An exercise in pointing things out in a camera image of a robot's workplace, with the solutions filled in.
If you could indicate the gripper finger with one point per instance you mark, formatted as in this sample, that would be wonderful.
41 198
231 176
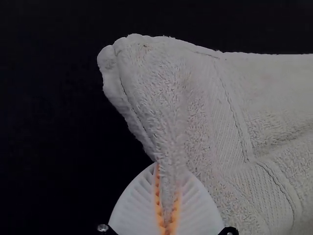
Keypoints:
134 210
198 215

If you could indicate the pale towel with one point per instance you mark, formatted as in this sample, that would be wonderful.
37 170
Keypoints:
207 110

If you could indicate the black mat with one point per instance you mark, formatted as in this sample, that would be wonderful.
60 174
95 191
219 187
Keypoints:
49 98

